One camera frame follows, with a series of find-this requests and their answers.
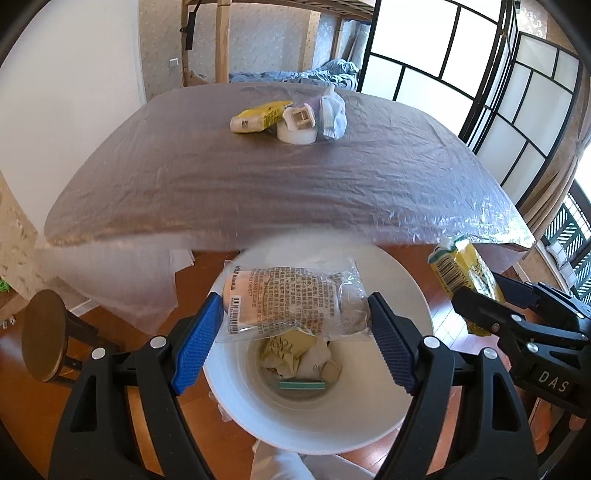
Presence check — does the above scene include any clear plastic food packet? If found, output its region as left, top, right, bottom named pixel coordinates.
left=221, top=258, right=370, bottom=344

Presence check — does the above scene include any black framed frosted sliding door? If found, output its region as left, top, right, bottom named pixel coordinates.
left=358, top=0, right=513, bottom=139
left=457, top=32, right=585, bottom=208

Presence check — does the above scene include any white paper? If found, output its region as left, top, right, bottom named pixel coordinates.
left=295, top=337, right=333, bottom=379

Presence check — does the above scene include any round brown stool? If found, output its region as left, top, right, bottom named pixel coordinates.
left=21, top=290, right=125, bottom=386

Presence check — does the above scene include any yellow paper bag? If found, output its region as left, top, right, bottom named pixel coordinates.
left=259, top=329, right=319, bottom=374

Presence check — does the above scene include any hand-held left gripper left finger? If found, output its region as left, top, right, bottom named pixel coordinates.
left=48, top=292, right=225, bottom=480

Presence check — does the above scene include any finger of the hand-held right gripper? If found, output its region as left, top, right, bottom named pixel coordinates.
left=492, top=272, right=591, bottom=320
left=451, top=286, right=551, bottom=352

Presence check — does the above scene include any wooden bunk bed frame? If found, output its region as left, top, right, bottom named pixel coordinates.
left=181, top=0, right=375, bottom=88

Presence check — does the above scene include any yellow drink carton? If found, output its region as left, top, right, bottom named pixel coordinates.
left=427, top=234, right=506, bottom=335
left=230, top=100, right=294, bottom=134

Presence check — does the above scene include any beige curtain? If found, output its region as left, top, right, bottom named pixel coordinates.
left=522, top=134, right=591, bottom=245

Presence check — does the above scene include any black window grille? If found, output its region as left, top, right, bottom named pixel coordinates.
left=542, top=182, right=591, bottom=278

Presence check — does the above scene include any white plastic bin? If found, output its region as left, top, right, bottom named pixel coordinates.
left=203, top=233, right=435, bottom=455

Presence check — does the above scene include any white and beige small box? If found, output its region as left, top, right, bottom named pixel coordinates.
left=283, top=105, right=317, bottom=131

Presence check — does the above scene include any table with plastic cover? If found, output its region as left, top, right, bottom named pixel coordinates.
left=44, top=82, right=536, bottom=337

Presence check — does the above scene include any green box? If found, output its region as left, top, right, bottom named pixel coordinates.
left=278, top=379, right=326, bottom=392

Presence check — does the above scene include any grey duvet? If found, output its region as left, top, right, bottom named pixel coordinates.
left=228, top=59, right=361, bottom=90

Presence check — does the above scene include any white tape roll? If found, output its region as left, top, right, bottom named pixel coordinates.
left=276, top=122, right=318, bottom=145

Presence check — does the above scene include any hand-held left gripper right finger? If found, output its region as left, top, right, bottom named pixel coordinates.
left=367, top=292, right=541, bottom=480

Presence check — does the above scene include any person's light clothing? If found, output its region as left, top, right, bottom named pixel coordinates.
left=252, top=440, right=375, bottom=480

